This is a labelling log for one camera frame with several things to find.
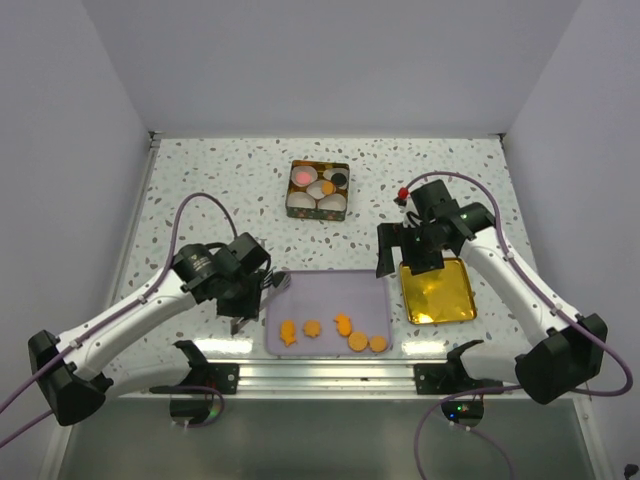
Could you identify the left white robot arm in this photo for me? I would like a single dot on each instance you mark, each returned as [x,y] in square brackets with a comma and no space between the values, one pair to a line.
[197,274]

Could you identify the white paper cup top-right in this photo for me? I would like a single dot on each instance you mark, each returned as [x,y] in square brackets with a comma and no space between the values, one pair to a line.
[329,172]

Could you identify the gold tin lid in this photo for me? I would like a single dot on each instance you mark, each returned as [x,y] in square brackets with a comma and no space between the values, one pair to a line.
[439,296]

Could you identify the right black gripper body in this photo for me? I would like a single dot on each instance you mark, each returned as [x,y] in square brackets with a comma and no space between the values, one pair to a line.
[421,236]

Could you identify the white paper cup centre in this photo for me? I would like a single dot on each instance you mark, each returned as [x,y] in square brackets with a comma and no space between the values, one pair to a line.
[315,191]

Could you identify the green cookie tin box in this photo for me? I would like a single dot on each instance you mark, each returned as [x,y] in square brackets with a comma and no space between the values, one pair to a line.
[316,214]

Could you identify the orange plain round cookie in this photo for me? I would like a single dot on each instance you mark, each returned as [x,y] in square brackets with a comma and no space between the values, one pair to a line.
[378,344]

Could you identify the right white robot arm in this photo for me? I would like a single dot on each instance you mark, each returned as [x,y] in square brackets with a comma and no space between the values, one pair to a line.
[565,346]

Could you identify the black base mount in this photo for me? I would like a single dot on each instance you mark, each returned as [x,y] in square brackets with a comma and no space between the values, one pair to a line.
[202,377]
[440,375]

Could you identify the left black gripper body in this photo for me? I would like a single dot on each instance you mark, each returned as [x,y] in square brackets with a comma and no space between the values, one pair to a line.
[243,298]

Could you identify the metal tongs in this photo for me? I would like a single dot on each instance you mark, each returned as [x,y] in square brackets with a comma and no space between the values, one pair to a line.
[274,284]

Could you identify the pink round cookie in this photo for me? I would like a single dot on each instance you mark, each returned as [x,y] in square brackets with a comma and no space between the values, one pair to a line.
[303,178]

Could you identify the orange fish cookie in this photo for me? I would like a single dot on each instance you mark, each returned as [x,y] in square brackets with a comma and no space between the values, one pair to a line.
[288,333]
[343,325]

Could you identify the orange swirl cookie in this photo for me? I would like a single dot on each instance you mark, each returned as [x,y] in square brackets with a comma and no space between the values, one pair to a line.
[328,188]

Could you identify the lilac plastic tray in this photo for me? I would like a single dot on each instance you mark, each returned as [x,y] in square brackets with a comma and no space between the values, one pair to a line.
[322,295]

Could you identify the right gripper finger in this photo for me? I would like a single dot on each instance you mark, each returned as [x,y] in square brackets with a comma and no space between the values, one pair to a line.
[423,261]
[389,236]

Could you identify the orange dotted round cookie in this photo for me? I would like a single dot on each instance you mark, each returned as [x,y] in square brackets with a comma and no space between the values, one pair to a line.
[358,341]

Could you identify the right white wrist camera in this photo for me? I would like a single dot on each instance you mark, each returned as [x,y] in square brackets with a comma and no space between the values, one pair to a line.
[406,206]

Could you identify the white paper cup bottom-right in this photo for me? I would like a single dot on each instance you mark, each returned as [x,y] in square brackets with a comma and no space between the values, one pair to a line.
[333,202]

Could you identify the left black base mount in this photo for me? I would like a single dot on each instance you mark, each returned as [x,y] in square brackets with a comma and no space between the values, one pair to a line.
[202,377]

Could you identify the orange flower cookie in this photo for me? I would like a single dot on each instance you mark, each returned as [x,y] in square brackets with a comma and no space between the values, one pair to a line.
[312,329]

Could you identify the aluminium front rail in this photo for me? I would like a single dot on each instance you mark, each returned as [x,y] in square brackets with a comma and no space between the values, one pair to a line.
[271,378]

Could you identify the white paper cup top-left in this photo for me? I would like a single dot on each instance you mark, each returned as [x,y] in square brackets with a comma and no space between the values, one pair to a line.
[310,169]

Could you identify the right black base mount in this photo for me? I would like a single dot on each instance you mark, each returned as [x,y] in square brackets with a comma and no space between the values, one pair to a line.
[440,375]

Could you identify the black sandwich cookie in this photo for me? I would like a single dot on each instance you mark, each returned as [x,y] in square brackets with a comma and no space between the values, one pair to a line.
[339,180]

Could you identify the white paper cup bottom-left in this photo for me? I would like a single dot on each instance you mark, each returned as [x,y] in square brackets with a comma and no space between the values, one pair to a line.
[301,200]

